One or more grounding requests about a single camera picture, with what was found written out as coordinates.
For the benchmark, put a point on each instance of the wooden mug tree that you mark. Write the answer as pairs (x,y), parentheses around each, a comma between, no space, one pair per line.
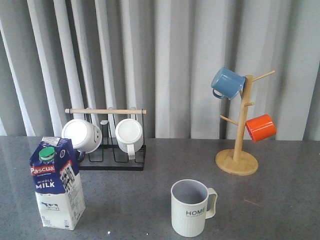
(236,161)

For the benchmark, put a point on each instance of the white ribbed hanging mug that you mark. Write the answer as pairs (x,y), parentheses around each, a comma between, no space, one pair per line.
(129,136)

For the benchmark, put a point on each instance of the blue enamel mug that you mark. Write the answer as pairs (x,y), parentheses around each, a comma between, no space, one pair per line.
(227,84)

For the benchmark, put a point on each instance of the white smiley hanging mug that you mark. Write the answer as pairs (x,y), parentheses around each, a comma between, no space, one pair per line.
(85,136)

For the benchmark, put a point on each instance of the cream HOME mug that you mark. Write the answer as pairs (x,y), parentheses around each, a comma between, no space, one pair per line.
(192,203)

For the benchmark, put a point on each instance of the blue white milk carton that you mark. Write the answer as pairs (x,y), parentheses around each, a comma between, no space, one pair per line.
(57,183)

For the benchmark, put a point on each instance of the black rack with wooden bar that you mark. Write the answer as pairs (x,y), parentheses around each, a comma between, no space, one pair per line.
(109,156)

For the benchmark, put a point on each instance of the orange enamel mug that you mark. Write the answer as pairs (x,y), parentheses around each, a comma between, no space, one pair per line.
(261,127)

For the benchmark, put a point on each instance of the grey curtain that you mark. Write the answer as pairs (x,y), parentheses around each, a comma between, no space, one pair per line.
(161,56)

